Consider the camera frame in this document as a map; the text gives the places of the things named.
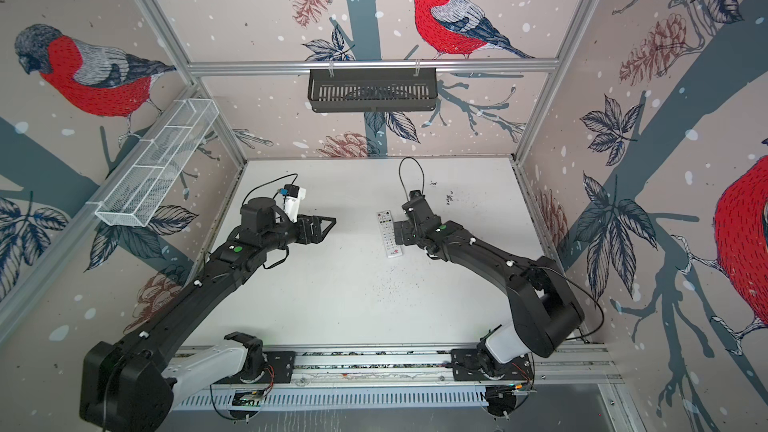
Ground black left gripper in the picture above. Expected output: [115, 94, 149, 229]
[262, 211, 337, 252]

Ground white remote control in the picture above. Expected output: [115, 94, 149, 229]
[377, 210, 403, 259]

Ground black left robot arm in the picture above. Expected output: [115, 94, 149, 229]
[79, 197, 336, 431]

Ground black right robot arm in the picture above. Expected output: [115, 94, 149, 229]
[395, 190, 584, 376]

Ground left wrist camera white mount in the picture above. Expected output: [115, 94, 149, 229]
[279, 184, 306, 222]

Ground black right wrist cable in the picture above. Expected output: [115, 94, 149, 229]
[398, 156, 426, 196]

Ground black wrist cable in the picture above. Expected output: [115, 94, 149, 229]
[241, 172, 300, 205]
[398, 156, 426, 196]

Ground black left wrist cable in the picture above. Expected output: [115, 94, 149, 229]
[241, 172, 300, 205]

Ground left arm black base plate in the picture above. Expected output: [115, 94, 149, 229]
[221, 351, 296, 385]

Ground black wall basket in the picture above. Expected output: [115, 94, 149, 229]
[307, 68, 438, 113]

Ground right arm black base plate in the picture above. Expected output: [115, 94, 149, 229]
[450, 348, 534, 382]

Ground white wire mesh basket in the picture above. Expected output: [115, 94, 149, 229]
[95, 98, 219, 227]

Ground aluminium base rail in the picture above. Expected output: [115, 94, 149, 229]
[174, 343, 623, 417]

